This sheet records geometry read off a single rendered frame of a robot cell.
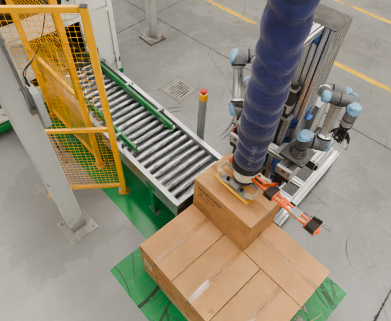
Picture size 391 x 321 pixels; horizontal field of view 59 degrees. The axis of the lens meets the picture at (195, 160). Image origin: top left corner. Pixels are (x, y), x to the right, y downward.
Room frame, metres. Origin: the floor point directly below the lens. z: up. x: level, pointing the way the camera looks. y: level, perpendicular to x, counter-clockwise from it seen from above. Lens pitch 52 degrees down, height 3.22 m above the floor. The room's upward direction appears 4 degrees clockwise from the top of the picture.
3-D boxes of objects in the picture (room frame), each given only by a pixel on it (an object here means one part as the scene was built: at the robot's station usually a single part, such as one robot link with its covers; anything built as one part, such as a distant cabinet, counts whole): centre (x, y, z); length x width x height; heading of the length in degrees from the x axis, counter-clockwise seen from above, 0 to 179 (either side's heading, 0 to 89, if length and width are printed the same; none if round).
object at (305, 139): (1.84, -0.85, 1.20); 0.13 x 0.12 x 0.14; 77
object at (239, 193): (1.44, -0.31, 1.08); 0.34 x 0.10 x 0.05; 45
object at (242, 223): (1.51, -0.36, 0.74); 0.60 x 0.40 x 0.40; 47
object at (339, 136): (1.51, -0.90, 1.66); 0.09 x 0.08 x 0.12; 141
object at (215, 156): (2.80, 0.52, 0.50); 2.31 x 0.05 x 0.19; 46
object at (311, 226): (1.08, -0.80, 1.18); 0.08 x 0.07 x 0.05; 45
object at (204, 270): (1.09, -0.37, 0.34); 1.20 x 1.00 x 0.40; 46
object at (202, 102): (2.52, -0.03, 0.50); 0.07 x 0.07 x 1.00; 46
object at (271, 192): (1.33, -0.55, 1.18); 0.10 x 0.08 x 0.06; 135
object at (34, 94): (1.61, 1.07, 1.62); 0.20 x 0.05 x 0.30; 46
